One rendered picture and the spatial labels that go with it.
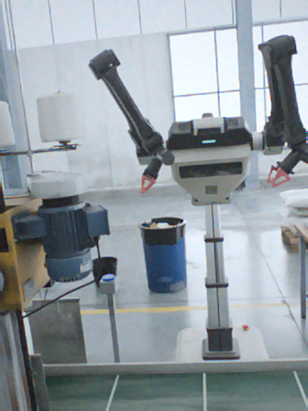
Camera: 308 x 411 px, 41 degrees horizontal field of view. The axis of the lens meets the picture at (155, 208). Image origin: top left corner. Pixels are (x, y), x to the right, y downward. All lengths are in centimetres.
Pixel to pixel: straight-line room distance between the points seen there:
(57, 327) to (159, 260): 183
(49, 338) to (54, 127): 125
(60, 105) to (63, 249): 46
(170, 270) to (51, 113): 274
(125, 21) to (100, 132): 248
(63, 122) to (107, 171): 849
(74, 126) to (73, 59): 871
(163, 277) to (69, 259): 268
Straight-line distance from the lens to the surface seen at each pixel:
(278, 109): 180
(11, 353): 148
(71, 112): 143
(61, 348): 233
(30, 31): 1056
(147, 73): 974
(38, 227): 136
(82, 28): 1019
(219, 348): 246
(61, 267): 135
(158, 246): 387
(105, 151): 986
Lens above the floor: 154
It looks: 11 degrees down
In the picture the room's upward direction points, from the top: 5 degrees counter-clockwise
